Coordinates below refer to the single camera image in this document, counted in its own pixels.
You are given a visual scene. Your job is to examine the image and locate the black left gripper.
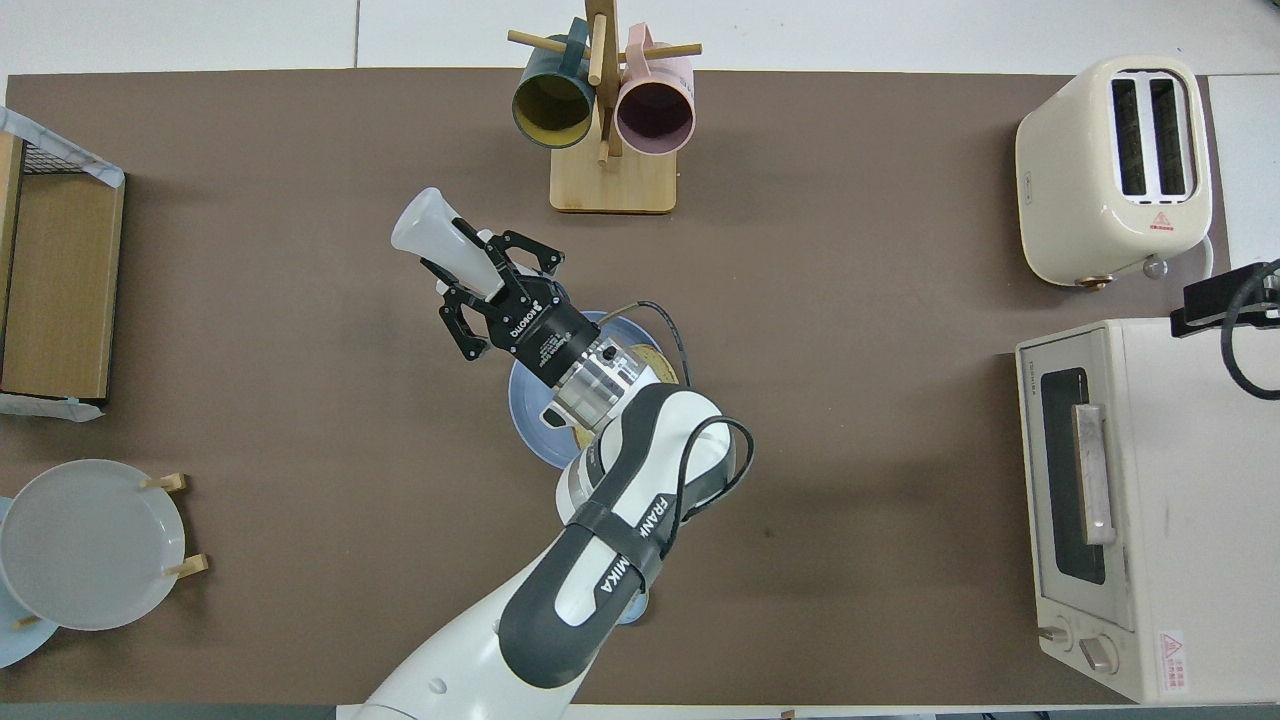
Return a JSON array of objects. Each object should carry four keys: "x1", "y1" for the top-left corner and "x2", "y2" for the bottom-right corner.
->
[{"x1": 419, "y1": 229, "x2": 602, "y2": 387}]

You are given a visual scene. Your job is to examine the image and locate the white squeeze bottle blue cap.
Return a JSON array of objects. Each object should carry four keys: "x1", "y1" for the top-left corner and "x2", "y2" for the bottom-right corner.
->
[{"x1": 390, "y1": 187, "x2": 507, "y2": 301}]

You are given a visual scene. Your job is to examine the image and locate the toasted bread slice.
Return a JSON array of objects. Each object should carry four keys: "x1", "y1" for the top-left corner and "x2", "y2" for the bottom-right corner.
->
[{"x1": 575, "y1": 343, "x2": 681, "y2": 448}]

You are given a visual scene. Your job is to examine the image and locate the blue round plate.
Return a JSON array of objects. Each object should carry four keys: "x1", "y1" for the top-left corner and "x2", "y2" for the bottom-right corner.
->
[{"x1": 508, "y1": 311, "x2": 673, "y2": 471}]

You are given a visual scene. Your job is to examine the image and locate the wooden plate rack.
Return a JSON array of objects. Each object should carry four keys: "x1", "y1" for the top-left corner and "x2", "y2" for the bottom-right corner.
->
[{"x1": 12, "y1": 472, "x2": 210, "y2": 631}]

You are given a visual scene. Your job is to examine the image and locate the grey plate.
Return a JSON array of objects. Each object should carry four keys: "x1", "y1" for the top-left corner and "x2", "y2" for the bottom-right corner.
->
[{"x1": 0, "y1": 459, "x2": 187, "y2": 632}]

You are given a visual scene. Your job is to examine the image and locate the light blue plate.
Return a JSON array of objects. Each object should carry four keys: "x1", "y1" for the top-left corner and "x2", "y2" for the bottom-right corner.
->
[{"x1": 0, "y1": 497, "x2": 59, "y2": 669}]

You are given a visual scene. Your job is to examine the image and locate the wooden mug tree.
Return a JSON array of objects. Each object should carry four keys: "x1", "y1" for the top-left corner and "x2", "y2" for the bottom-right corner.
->
[{"x1": 507, "y1": 0, "x2": 703, "y2": 215}]

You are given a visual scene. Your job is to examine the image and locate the dark teal mug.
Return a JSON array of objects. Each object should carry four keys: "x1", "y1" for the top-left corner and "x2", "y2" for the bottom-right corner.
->
[{"x1": 512, "y1": 17, "x2": 598, "y2": 150}]

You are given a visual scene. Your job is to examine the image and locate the cream toaster oven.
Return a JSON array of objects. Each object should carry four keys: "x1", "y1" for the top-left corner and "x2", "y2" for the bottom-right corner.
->
[{"x1": 1015, "y1": 318, "x2": 1280, "y2": 705}]

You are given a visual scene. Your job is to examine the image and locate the cream two-slot toaster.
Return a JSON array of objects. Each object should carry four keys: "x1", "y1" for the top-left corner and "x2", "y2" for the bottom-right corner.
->
[{"x1": 1015, "y1": 55, "x2": 1214, "y2": 291}]

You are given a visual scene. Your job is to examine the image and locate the pink mug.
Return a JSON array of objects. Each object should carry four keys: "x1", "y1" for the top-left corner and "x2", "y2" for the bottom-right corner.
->
[{"x1": 614, "y1": 23, "x2": 696, "y2": 157}]

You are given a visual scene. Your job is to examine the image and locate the brown table mat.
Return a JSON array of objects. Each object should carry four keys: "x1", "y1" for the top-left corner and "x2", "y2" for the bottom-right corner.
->
[{"x1": 0, "y1": 68, "x2": 1233, "y2": 706}]

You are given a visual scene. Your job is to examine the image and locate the marbled patterned cloth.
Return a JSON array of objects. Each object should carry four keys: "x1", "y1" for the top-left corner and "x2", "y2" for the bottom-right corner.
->
[{"x1": 0, "y1": 106, "x2": 126, "y2": 189}]

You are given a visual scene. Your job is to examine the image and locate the crumpled white plastic sheet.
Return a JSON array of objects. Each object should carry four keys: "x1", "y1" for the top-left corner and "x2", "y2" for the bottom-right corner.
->
[{"x1": 0, "y1": 393, "x2": 106, "y2": 423}]

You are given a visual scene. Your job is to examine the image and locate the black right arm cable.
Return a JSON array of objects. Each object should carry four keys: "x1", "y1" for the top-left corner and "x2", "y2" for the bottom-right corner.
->
[{"x1": 1220, "y1": 262, "x2": 1280, "y2": 401}]

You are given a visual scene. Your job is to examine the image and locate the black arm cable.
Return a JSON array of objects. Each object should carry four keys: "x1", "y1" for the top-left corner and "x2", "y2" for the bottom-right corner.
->
[
  {"x1": 1220, "y1": 262, "x2": 1280, "y2": 401},
  {"x1": 605, "y1": 300, "x2": 756, "y2": 561}
]

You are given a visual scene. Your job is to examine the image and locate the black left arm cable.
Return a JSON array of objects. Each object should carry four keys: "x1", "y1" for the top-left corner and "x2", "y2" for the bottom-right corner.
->
[{"x1": 605, "y1": 300, "x2": 756, "y2": 561}]

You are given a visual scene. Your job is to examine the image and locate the wooden shelf with wire basket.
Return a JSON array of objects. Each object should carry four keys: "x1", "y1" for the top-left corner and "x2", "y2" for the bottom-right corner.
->
[{"x1": 0, "y1": 130, "x2": 126, "y2": 403}]

